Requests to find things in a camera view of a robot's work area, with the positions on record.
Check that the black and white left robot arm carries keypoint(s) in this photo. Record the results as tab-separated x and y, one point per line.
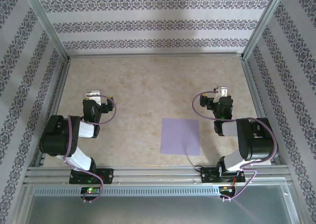
54	140

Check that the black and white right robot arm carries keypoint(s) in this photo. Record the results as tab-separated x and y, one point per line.
259	145

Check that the circuit board with green light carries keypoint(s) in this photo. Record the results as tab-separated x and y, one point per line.
90	190

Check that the circuit board with orange light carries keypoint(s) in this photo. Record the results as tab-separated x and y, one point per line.
225	189

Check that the grey metal panel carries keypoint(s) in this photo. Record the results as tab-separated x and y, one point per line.
158	209

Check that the aluminium table edge rail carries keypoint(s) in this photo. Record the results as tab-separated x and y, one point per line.
54	98
252	85
155	54

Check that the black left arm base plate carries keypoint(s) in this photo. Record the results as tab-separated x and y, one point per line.
106	175

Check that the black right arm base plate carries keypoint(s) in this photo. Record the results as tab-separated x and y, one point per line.
207	175

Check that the aluminium mounting rail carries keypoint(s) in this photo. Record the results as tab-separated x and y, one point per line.
153	175

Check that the aluminium frame post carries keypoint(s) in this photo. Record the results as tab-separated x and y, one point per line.
46	19
264	19

